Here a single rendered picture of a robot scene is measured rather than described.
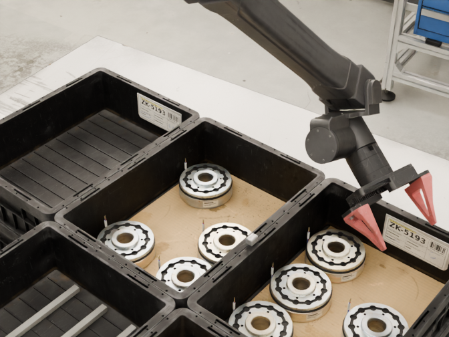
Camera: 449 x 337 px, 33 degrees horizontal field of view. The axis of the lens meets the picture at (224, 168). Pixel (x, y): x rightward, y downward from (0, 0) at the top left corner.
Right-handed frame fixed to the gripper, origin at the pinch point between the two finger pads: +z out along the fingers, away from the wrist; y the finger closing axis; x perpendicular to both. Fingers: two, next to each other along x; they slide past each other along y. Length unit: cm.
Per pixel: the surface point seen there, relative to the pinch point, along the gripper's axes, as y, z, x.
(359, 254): -2.7, -0.8, 14.6
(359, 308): -9.9, 7.1, 8.0
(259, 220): -12.0, -15.1, 26.3
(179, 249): -28.5, -16.2, 24.5
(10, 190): -51, -38, 24
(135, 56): -2, -80, 88
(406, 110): 114, -49, 170
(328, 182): -0.8, -14.5, 15.5
